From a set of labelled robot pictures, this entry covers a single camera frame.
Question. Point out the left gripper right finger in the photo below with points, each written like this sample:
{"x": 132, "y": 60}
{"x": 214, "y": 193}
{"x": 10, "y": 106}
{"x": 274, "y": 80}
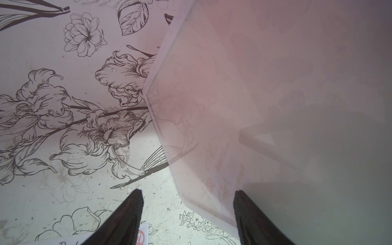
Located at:
{"x": 254, "y": 227}

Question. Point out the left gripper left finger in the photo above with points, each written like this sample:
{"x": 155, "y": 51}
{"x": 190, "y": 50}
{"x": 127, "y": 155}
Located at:
{"x": 122, "y": 226}

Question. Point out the old red menu sheet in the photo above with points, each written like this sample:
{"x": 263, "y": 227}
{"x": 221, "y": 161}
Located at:
{"x": 142, "y": 238}

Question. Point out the clear acrylic menu holder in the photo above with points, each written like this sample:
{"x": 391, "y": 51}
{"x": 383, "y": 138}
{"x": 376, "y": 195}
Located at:
{"x": 288, "y": 101}

